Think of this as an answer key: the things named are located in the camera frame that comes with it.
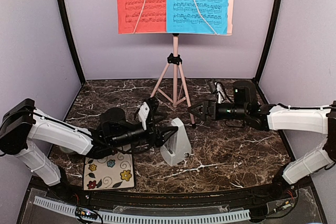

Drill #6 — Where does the white metronome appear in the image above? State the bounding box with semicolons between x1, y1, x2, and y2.
160;118;192;166

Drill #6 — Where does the pink music stand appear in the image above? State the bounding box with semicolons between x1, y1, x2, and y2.
114;0;236;128

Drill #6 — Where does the blue sheet music paper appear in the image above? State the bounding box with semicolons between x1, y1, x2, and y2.
166;0;230;35

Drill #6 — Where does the red sheet music paper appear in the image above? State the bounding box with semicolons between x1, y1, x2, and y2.
117;0;166;34

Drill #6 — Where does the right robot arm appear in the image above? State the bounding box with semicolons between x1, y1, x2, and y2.
188;80;335;200

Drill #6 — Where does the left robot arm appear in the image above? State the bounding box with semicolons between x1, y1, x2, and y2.
1;98;179;201

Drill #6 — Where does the floral square plate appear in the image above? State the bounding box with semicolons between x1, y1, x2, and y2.
82;153;135;191

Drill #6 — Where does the pale green bowl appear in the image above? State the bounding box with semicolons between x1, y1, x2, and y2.
59;146;75;154

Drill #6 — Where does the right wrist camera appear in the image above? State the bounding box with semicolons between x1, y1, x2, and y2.
208;78;233;104

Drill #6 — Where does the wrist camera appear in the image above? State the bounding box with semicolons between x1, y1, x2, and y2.
208;78;233;104
134;97;159;131

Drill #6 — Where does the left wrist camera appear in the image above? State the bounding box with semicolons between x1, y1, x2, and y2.
134;97;159;131

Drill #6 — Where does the grey slotted cable duct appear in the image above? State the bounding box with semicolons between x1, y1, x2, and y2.
33;196;250;223

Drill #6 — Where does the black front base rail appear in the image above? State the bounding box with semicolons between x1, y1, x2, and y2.
17;177;327;223

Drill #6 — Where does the right black frame post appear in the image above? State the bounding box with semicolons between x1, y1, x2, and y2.
254;0;281;84

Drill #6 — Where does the black frame post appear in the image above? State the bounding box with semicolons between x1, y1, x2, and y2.
254;0;281;84
57;0;86;85

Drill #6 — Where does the left black frame post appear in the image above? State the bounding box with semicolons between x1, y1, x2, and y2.
57;0;86;85

